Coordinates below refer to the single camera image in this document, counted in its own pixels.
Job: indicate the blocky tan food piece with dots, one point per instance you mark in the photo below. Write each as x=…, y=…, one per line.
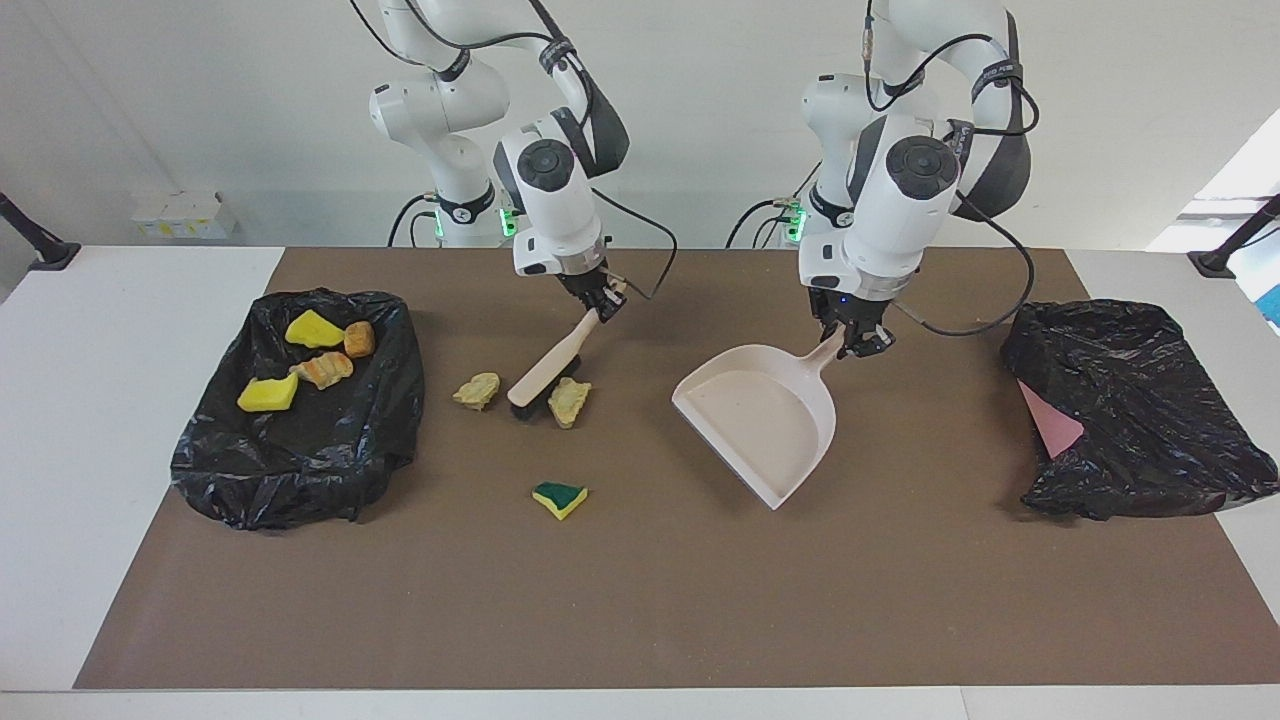
x=569, y=402

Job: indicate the white box with yellow label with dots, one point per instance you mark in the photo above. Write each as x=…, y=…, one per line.
x=150, y=222
x=216, y=216
x=181, y=218

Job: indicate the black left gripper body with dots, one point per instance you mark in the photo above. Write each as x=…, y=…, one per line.
x=850, y=310

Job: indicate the oval ridged tan food piece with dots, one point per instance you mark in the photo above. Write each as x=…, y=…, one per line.
x=478, y=391

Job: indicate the pink bin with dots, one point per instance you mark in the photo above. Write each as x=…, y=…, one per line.
x=1052, y=425

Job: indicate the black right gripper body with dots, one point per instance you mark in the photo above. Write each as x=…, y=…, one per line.
x=585, y=278

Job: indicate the beige plastic dustpan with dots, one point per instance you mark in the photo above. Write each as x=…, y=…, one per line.
x=760, y=420

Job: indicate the blue object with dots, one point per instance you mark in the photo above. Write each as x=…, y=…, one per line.
x=1273, y=305

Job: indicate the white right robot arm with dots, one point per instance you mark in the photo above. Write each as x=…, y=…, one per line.
x=550, y=200

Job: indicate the irregular yellow sponge piece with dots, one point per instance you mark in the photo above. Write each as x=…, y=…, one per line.
x=313, y=330

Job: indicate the black bag over pink bin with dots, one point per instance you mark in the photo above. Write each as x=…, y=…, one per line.
x=1150, y=400

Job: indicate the black trash bag bin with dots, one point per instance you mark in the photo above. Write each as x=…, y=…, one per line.
x=300, y=450

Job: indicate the orange striped bread piece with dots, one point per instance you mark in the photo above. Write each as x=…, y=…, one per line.
x=322, y=370

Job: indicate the beige hand brush black bristles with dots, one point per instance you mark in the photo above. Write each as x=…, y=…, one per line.
x=550, y=365

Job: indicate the green and yellow sponge piece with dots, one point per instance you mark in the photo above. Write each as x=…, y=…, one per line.
x=560, y=498

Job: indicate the brown table mat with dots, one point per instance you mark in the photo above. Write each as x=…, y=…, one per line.
x=900, y=600

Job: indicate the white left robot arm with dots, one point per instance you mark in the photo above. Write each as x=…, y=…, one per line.
x=900, y=200

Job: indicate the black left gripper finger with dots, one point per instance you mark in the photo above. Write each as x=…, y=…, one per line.
x=870, y=342
x=830, y=332

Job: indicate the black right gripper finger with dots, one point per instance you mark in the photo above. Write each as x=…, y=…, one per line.
x=602, y=308
x=619, y=295

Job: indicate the notched yellow sponge piece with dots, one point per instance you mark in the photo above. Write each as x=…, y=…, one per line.
x=267, y=394

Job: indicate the brown bread nugget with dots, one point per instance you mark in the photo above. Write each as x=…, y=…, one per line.
x=360, y=339

